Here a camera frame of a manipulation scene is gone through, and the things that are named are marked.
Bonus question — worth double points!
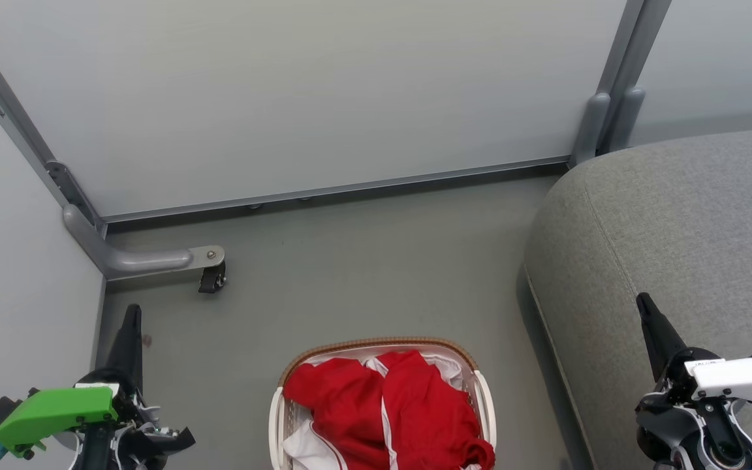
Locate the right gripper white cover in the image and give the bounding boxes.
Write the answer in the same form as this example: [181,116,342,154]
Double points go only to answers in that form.
[636,292,752,413]

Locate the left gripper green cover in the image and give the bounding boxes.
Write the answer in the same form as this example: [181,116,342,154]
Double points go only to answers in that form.
[0,304,155,459]

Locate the grey aluminium partition rail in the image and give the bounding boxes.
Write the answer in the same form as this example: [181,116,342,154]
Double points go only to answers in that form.
[99,155,572,226]

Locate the red garment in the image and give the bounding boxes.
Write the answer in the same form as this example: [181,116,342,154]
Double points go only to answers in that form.
[283,350,495,470]

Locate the grey fabric sofa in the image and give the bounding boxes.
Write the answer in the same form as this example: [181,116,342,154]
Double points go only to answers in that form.
[518,125,752,470]

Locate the grey partition foot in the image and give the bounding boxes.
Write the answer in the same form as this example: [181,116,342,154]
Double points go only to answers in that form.
[63,204,227,281]

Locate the white laundry basket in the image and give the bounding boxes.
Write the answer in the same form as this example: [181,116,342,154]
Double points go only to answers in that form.
[269,337,498,470]

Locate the grey aluminium partition post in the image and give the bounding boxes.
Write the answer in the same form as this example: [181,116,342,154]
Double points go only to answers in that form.
[569,0,674,167]
[0,7,106,226]

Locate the black caster wheel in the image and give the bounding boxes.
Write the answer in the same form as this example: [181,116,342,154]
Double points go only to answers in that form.
[198,261,227,294]

